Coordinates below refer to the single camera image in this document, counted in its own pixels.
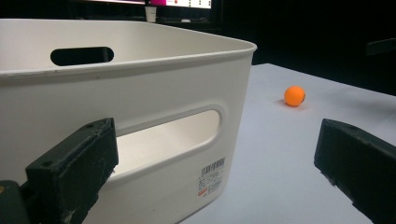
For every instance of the white plastic storage bin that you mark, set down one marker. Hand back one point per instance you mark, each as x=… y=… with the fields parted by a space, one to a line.
x=130 y=93

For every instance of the computer monitor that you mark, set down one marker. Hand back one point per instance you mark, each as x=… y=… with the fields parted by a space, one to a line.
x=162 y=2

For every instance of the orange ping pong ball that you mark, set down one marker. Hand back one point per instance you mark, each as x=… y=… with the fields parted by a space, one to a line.
x=294 y=96

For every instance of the white paper cup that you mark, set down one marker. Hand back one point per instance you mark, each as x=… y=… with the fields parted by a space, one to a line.
x=150 y=14

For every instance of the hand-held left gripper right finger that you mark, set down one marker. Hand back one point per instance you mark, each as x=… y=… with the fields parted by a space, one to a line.
x=358 y=161

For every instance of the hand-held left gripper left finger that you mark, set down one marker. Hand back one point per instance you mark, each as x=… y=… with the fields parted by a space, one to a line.
x=71 y=174

